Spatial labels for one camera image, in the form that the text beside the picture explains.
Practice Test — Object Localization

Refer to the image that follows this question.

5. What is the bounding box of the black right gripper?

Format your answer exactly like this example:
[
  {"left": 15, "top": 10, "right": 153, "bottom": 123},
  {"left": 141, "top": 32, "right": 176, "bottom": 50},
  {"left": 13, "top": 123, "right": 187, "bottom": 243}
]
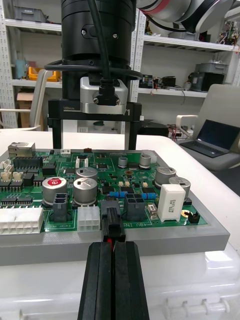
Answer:
[{"left": 47, "top": 71, "right": 143, "bottom": 151}]

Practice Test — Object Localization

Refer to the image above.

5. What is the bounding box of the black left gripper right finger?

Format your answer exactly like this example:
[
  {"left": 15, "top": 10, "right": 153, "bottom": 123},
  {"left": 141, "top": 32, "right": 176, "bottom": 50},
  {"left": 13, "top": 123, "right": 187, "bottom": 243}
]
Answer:
[{"left": 113, "top": 241, "right": 151, "bottom": 320}]

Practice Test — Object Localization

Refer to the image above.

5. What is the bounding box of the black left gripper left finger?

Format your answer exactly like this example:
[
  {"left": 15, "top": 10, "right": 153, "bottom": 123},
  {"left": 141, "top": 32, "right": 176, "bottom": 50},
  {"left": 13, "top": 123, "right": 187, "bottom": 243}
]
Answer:
[{"left": 77, "top": 241, "right": 114, "bottom": 320}]

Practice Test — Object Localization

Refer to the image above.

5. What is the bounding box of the red black green cable bundle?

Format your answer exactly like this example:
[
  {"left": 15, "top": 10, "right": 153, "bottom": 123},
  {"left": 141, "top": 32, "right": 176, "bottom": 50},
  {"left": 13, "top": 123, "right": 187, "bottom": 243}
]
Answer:
[{"left": 100, "top": 197, "right": 127, "bottom": 253}]

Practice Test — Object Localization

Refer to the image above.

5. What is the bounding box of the milky plastic box with lid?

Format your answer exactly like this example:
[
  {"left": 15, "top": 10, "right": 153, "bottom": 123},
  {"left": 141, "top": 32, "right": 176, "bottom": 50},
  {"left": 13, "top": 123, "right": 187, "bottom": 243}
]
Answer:
[{"left": 0, "top": 147, "right": 240, "bottom": 320}]

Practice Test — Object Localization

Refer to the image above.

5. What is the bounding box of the white chair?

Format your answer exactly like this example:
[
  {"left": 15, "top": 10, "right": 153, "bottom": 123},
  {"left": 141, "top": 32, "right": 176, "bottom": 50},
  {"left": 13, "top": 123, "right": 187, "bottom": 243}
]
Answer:
[{"left": 0, "top": 69, "right": 63, "bottom": 132}]

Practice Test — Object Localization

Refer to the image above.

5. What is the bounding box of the dark laptop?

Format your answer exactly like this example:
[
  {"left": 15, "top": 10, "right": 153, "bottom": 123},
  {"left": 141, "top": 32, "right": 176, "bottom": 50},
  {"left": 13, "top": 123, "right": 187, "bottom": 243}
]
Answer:
[{"left": 179, "top": 119, "right": 240, "bottom": 159}]

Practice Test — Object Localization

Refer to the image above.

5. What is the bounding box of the white shelf with goods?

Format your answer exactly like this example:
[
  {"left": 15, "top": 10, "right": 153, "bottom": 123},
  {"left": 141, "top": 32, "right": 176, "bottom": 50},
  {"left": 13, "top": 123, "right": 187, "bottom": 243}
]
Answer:
[
  {"left": 0, "top": 0, "right": 63, "bottom": 130},
  {"left": 129, "top": 9, "right": 240, "bottom": 141}
]

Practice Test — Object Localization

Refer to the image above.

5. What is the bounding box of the grey chair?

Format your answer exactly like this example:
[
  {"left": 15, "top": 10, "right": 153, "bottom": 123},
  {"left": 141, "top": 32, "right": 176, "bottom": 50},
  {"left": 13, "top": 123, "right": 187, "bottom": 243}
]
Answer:
[{"left": 175, "top": 83, "right": 240, "bottom": 172}]

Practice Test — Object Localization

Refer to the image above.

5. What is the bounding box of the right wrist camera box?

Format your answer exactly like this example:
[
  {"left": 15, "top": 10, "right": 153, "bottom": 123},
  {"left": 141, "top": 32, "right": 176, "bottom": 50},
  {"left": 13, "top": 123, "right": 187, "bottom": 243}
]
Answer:
[{"left": 79, "top": 76, "right": 129, "bottom": 115}]

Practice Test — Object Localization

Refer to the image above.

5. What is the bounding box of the green circuit board grey frame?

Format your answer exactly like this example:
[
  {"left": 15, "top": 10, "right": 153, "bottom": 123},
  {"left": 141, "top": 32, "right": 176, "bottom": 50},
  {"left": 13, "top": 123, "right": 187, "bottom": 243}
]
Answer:
[{"left": 0, "top": 141, "right": 231, "bottom": 267}]

